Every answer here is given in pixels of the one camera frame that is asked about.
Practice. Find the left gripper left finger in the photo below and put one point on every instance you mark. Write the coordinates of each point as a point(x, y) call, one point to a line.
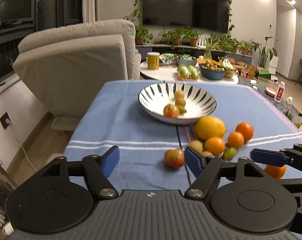
point(97, 171)

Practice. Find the yellow canister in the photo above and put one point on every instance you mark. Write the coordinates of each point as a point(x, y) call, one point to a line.
point(153, 60)

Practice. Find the teal bowl of longans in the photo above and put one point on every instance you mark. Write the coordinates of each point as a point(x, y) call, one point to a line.
point(211, 73)

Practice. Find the orange plate of fruit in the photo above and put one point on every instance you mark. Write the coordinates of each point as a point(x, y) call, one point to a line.
point(207, 61)

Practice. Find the small green mango fruit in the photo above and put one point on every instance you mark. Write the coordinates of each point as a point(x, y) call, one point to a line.
point(229, 153)

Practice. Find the white bowl with dark stripes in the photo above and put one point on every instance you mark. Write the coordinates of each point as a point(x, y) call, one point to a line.
point(155, 97)

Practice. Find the brown longan near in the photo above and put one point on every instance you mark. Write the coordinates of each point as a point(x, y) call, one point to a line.
point(180, 101)

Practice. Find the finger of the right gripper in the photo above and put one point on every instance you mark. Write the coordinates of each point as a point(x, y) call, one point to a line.
point(268, 157)

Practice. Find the tall leafy floor plant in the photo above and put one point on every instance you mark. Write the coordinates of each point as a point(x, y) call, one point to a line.
point(265, 54)

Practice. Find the blue striped tablecloth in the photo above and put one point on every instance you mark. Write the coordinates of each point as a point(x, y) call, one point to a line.
point(247, 204)

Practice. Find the orange tangerine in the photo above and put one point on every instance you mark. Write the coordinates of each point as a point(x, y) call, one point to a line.
point(236, 140)
point(275, 172)
point(215, 145)
point(246, 130)

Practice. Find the large yellow citrus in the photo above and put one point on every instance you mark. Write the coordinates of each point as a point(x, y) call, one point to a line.
point(208, 127)

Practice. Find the bunch of bananas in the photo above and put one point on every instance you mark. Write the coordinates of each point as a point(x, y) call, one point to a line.
point(231, 71)

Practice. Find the orange tangerine front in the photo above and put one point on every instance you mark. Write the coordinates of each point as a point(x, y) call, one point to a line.
point(215, 145)

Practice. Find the black wall television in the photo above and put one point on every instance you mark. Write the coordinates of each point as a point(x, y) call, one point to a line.
point(201, 14)

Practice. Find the wall power outlet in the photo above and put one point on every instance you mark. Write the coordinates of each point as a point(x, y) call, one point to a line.
point(5, 120)

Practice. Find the white red bottle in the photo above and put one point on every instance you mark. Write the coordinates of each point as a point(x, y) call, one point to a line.
point(279, 92)

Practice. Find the glass vase with plant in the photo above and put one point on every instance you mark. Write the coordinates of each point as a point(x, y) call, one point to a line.
point(210, 44)

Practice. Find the red yellow apple in bowl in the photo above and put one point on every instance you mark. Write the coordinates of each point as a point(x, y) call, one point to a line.
point(171, 111)

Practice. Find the beige recliner armchair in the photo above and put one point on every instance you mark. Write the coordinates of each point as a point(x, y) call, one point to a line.
point(66, 67)

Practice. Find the brown longan fruit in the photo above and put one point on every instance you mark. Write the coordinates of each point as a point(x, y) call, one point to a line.
point(196, 145)

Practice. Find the pink plate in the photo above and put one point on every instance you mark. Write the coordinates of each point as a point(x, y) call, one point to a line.
point(271, 92)

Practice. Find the round white coffee table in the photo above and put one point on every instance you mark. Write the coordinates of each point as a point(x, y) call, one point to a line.
point(168, 73)

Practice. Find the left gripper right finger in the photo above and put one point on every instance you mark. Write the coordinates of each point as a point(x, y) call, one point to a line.
point(206, 170)

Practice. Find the tray of green apples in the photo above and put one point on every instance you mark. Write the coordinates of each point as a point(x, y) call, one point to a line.
point(187, 72)

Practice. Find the grey blue snack bowl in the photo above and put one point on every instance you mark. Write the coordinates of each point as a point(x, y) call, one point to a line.
point(190, 61)

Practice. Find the small green fruit in bowl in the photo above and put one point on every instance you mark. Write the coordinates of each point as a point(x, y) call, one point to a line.
point(181, 109)

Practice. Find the brown longan far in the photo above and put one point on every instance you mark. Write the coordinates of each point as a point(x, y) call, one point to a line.
point(179, 94)

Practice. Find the potted plant left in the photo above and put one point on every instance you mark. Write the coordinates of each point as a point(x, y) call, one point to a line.
point(142, 35)

